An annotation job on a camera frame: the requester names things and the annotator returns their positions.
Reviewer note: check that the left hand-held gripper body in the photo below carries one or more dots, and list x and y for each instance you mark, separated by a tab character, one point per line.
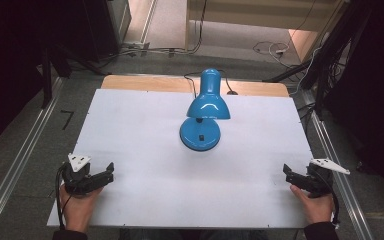
78	178

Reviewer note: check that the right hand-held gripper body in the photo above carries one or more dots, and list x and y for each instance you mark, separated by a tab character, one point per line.
321	178

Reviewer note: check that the blue desk lamp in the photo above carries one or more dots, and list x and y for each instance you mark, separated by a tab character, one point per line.
200	135

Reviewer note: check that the person's right hand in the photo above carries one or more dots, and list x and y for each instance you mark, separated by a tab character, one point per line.
316	208

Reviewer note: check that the white table cover board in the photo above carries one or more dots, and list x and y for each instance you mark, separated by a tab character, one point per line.
140	140

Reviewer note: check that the black curtain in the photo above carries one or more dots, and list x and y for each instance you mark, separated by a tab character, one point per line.
376	83

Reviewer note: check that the dark cabinet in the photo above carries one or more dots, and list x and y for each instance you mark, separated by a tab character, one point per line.
56	26

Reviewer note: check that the light wooden furniture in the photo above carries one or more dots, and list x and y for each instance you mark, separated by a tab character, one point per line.
256	13

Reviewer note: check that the aluminium floor rail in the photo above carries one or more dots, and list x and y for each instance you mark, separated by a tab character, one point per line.
343	200
16	160

